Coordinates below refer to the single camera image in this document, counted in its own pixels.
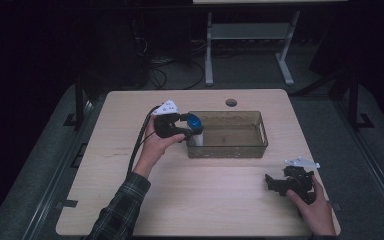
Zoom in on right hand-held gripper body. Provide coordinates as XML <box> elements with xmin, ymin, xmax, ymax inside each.
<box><xmin>280</xmin><ymin>156</ymin><xmax>321</xmax><ymax>206</ymax></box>

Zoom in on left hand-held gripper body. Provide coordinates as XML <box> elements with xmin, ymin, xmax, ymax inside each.
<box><xmin>151</xmin><ymin>99</ymin><xmax>185</xmax><ymax>140</ymax></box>

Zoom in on white bottle with blue cap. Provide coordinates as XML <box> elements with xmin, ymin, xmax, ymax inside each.
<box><xmin>185</xmin><ymin>112</ymin><xmax>205</xmax><ymax>148</ymax></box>

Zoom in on brown transparent plastic box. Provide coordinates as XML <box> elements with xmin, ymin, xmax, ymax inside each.
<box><xmin>185</xmin><ymin>110</ymin><xmax>270</xmax><ymax>160</ymax></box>

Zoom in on person's left hand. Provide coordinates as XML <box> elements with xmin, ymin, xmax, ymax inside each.
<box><xmin>132</xmin><ymin>114</ymin><xmax>187</xmax><ymax>180</ymax></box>

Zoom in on person's right hand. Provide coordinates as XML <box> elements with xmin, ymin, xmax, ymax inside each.
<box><xmin>285</xmin><ymin>175</ymin><xmax>337</xmax><ymax>237</ymax></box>

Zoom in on dark computer tower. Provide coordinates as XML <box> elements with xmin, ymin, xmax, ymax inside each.
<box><xmin>89</xmin><ymin>18</ymin><xmax>149</xmax><ymax>90</ymax></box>

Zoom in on black tape strip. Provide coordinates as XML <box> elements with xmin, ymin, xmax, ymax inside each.
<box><xmin>57</xmin><ymin>198</ymin><xmax>80</xmax><ymax>209</ymax></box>

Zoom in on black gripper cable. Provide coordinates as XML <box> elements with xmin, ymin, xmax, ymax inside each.
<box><xmin>126</xmin><ymin>104</ymin><xmax>162</xmax><ymax>177</ymax></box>

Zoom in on black floor cables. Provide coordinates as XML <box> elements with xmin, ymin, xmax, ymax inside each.
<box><xmin>145</xmin><ymin>57</ymin><xmax>206</xmax><ymax>91</ymax></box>

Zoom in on black metal stand post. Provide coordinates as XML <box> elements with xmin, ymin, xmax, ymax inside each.
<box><xmin>63</xmin><ymin>74</ymin><xmax>88</xmax><ymax>130</ymax></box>
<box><xmin>345</xmin><ymin>71</ymin><xmax>375</xmax><ymax>132</ymax></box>

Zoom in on white metal table frame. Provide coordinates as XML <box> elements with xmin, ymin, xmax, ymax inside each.
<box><xmin>204</xmin><ymin>9</ymin><xmax>302</xmax><ymax>88</ymax></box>

